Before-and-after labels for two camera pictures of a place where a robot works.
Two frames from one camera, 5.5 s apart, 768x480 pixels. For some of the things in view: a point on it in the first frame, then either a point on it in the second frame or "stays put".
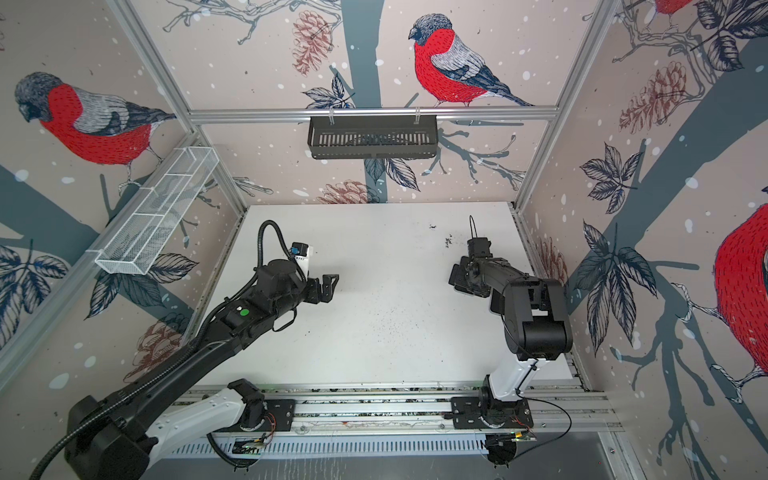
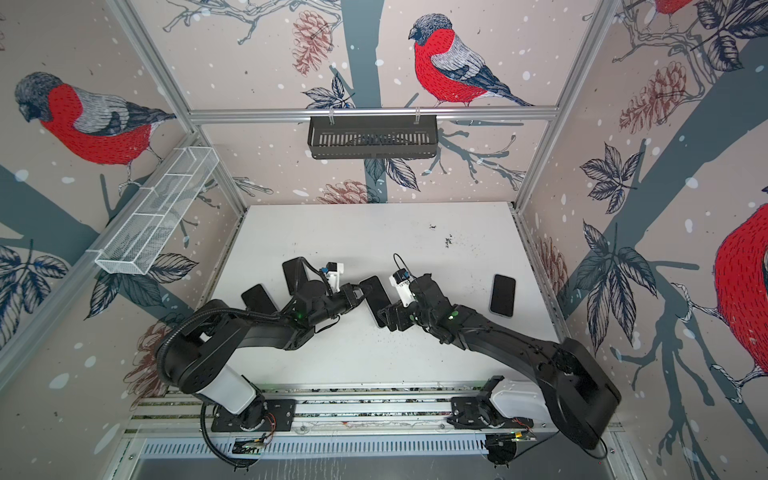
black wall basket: x=372 y=137 stays put
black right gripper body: x=463 y=272 → x=407 y=315
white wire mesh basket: x=131 y=246 stays put
